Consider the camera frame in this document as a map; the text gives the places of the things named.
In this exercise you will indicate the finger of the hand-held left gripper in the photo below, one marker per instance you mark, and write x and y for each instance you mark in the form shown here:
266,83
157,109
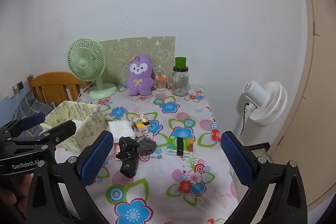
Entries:
32,119
63,129

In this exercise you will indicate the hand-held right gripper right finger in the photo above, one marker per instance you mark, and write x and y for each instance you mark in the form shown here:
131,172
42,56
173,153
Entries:
236,161

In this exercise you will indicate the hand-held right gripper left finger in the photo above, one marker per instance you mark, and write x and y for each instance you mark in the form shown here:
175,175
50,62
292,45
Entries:
97,158

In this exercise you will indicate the cream printed storage box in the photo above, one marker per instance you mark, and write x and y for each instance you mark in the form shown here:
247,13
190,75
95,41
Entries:
89,127

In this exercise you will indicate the black plastic bag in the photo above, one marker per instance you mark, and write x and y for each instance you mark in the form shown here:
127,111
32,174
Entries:
128,158

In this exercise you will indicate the white cotton pad pack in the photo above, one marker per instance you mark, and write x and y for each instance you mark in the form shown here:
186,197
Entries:
120,128

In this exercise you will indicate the green tissue pack black band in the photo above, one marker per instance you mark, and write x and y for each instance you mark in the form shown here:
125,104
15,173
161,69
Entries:
187,145

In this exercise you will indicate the grey cloth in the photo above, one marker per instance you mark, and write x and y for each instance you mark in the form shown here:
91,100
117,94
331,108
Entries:
147,146

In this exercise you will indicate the yellow cartoon tissue packet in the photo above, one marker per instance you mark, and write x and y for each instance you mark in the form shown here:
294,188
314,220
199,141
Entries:
141,123

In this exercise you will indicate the person's left hand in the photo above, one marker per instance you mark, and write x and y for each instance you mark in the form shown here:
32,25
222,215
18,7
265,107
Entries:
9,199

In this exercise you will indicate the blue plaid bedding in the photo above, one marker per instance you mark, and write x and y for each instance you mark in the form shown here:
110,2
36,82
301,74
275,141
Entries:
29,106

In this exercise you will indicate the white tissue pack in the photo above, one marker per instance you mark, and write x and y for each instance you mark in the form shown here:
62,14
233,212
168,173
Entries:
77,123

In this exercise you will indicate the black metal rack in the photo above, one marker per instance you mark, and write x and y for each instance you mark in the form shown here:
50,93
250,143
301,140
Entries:
262,146

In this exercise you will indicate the small grey hair clip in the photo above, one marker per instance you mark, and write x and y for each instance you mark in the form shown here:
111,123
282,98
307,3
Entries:
155,157

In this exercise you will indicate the white floor fan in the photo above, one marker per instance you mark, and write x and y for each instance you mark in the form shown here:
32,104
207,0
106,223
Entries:
267,103

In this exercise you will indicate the floral tablecloth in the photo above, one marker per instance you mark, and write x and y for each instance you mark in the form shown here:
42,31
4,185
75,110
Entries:
157,187

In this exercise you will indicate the green desk fan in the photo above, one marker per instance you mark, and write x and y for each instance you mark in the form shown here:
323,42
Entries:
85,62

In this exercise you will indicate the purple plush toy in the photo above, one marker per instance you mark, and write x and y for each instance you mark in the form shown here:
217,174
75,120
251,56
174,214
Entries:
139,82

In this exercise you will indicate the green printed board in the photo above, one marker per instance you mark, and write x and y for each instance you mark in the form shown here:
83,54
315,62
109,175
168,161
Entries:
115,56

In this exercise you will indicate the beige door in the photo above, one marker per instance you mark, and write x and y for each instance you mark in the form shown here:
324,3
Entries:
315,108

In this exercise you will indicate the glass mug jar black lid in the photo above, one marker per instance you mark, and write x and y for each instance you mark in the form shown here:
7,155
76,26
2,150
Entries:
180,82

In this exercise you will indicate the cotton swab container orange lid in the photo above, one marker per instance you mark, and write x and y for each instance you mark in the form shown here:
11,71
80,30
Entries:
161,83

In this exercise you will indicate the green plastic cup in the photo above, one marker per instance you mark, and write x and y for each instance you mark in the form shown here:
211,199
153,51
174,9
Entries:
180,61

